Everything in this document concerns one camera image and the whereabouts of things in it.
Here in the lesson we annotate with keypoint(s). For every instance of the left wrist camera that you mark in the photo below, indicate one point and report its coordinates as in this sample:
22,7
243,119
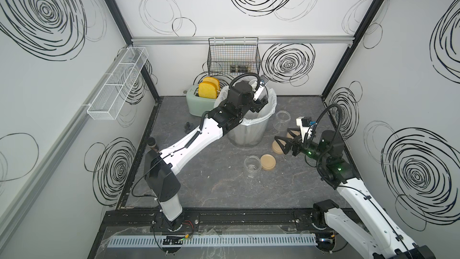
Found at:
259,87

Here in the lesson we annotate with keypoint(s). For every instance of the glass rice jar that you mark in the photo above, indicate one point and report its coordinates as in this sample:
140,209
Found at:
282,120

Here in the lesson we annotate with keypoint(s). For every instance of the small bottle black pump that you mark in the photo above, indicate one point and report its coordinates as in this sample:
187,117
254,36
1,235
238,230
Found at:
188,127

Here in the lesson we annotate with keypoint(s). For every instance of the white slotted cable duct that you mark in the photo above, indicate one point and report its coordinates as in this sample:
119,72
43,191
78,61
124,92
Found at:
257,240

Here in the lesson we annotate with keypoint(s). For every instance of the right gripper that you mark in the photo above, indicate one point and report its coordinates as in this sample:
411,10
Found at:
288,145

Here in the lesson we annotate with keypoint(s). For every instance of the white mesh wall shelf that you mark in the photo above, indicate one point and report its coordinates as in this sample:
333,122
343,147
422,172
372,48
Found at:
124,85

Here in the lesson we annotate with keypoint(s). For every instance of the rear yellow toast slice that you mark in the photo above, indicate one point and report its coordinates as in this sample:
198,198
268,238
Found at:
212,80

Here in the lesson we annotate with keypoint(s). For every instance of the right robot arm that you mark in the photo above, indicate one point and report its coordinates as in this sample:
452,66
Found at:
378,236

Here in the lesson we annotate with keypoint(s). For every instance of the black wire wall basket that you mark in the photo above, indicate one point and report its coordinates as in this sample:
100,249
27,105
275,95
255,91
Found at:
226,51

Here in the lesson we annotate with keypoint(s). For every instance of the beige lid of jar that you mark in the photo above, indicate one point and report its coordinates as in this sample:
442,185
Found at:
277,148
268,162

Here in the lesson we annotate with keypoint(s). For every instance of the bottle in wire basket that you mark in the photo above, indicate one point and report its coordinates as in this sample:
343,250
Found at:
239,69

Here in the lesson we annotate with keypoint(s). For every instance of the mint green toaster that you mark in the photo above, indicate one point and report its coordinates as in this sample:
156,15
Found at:
198,105

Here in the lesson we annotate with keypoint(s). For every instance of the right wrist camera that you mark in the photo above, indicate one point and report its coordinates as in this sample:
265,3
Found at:
305,125

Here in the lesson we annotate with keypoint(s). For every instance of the dark spice bottle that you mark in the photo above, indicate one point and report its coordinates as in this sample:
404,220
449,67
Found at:
151,143

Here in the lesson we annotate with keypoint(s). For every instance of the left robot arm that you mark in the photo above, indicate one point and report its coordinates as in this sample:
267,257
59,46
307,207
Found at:
161,168

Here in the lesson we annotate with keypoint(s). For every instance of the yellow toast slice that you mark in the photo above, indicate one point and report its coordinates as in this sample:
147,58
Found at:
212,80
208,90

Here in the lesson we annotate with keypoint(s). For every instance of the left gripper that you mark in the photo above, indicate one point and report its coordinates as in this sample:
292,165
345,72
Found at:
257,105

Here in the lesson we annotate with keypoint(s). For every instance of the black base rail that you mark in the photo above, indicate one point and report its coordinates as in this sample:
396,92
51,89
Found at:
194,217

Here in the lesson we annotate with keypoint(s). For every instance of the white trash bag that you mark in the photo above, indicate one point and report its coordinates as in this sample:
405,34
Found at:
267,106

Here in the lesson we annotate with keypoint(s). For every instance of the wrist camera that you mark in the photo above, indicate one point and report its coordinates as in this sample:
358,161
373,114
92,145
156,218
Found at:
259,87
305,125

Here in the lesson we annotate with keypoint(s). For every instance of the front yellow toast slice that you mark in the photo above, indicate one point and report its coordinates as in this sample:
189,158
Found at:
208,90

